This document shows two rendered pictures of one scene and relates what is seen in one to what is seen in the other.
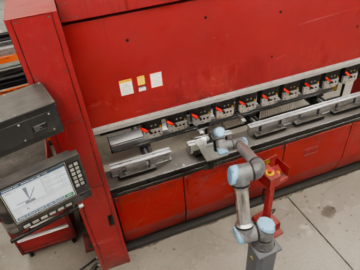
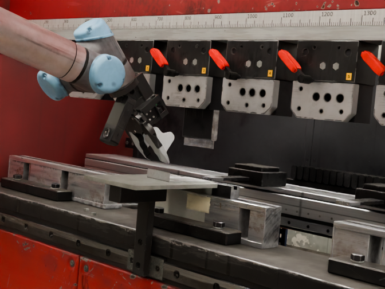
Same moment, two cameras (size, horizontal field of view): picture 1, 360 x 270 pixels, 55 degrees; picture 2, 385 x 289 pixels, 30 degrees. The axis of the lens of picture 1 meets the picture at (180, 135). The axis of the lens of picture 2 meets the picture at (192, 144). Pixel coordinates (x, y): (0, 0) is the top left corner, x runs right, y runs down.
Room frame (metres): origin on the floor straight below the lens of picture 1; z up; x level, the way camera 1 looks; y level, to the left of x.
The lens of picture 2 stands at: (1.32, -1.74, 1.18)
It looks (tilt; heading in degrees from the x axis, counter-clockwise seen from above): 3 degrees down; 61
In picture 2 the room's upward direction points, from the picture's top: 5 degrees clockwise
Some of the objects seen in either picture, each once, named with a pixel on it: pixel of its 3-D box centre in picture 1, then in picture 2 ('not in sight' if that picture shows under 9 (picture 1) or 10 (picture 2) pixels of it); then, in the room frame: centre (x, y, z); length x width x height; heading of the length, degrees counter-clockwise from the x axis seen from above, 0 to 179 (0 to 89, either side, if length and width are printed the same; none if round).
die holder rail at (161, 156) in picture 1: (141, 162); (61, 179); (2.05, 0.33, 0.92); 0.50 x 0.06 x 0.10; 107
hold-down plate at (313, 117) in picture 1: (308, 119); not in sight; (2.45, -1.17, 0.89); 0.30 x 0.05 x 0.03; 107
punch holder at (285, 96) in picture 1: (288, 88); not in sight; (2.44, -0.94, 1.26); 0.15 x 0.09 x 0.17; 107
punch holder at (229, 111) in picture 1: (223, 106); (259, 78); (2.26, -0.36, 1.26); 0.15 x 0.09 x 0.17; 107
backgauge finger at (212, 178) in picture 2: (196, 124); (239, 174); (2.37, -0.15, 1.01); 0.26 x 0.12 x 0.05; 17
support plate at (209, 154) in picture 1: (210, 148); (152, 181); (2.07, -0.24, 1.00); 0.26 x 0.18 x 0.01; 17
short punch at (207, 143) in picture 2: (203, 124); (200, 128); (2.21, -0.19, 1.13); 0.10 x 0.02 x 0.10; 107
